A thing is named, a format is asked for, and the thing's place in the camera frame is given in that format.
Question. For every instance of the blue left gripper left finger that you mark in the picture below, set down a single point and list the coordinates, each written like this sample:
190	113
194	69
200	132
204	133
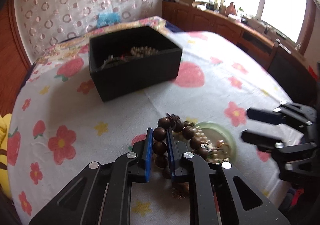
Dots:
141	170

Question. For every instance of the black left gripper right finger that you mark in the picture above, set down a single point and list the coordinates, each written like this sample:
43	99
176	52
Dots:
175	150

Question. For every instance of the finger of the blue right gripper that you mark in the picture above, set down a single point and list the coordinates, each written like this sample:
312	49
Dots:
263	142
265	116

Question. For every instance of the green jade bangle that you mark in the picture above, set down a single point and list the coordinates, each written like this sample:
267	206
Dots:
213	143

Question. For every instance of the silver hair fork pins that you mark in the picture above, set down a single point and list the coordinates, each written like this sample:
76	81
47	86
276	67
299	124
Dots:
114	61

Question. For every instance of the black open jewelry box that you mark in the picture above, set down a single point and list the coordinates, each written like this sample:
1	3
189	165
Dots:
156	59

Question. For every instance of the brown wooden side cabinet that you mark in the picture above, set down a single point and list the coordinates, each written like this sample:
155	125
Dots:
283	64

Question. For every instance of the strawberry flower print sheet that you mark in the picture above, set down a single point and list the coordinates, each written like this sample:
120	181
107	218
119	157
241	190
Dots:
60	124

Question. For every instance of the floral quilt blanket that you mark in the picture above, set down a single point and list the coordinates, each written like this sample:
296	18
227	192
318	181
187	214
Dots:
100	34

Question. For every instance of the pink bottle on cabinet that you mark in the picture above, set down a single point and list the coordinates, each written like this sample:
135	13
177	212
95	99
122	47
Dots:
230	10

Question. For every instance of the blue fluffy toy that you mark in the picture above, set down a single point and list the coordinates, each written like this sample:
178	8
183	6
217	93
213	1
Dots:
108	19

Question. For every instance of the yellow plush toy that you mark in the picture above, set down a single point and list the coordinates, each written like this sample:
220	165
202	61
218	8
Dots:
4	131

